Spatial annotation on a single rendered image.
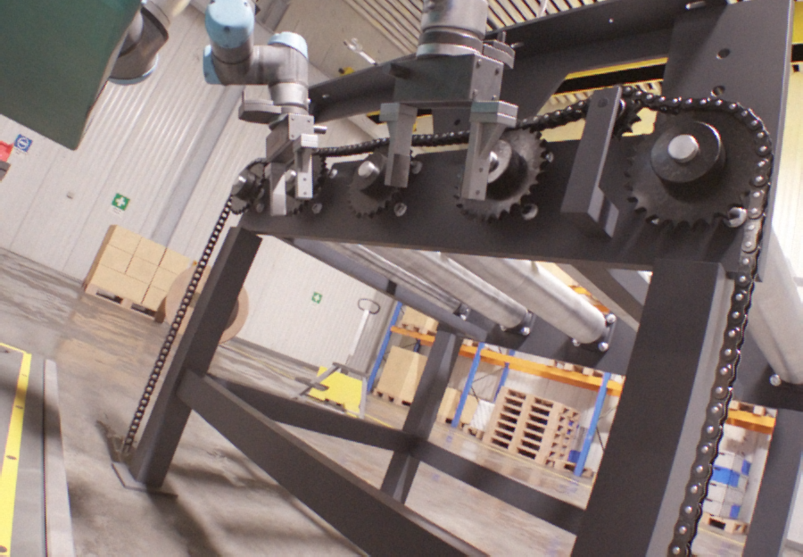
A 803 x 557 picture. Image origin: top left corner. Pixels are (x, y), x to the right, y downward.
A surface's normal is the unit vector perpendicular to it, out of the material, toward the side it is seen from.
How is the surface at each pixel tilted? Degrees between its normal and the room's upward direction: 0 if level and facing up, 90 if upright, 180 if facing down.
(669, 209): 90
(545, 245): 90
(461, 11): 109
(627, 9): 180
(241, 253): 90
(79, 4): 180
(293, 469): 90
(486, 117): 113
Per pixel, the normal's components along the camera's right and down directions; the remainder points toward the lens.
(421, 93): -0.77, -0.02
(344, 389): 0.12, -0.21
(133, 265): 0.60, 0.03
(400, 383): -0.67, -0.41
